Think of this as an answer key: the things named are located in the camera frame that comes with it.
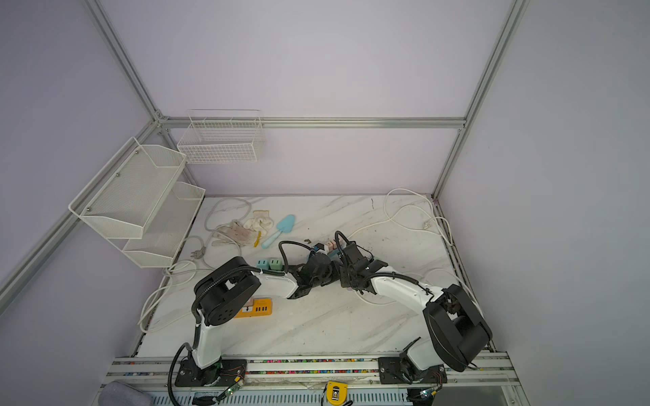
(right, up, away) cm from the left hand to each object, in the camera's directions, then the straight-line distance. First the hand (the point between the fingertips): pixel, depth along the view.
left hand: (346, 271), depth 93 cm
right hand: (-1, 0, -4) cm, 4 cm away
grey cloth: (-63, -28, -25) cm, 74 cm away
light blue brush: (-27, +17, +18) cm, 36 cm away
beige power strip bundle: (-41, +13, +12) cm, 45 cm away
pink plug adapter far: (-6, +9, +2) cm, 11 cm away
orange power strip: (-29, -10, -9) cm, 32 cm away
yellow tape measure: (-2, -29, -24) cm, 38 cm away
